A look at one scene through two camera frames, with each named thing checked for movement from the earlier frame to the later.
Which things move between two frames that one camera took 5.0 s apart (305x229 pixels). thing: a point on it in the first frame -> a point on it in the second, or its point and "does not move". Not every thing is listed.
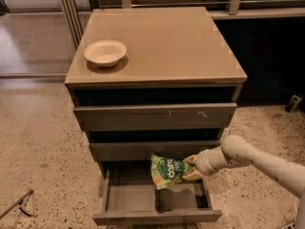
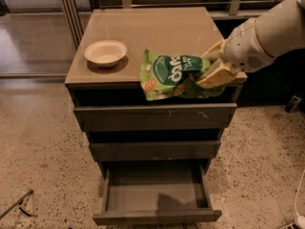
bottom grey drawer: (131, 196) does not move
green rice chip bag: (167, 172) -> (174, 75)
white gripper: (204, 163) -> (244, 48)
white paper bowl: (105, 52) does not move
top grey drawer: (158, 116) does not move
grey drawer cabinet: (157, 80) does not move
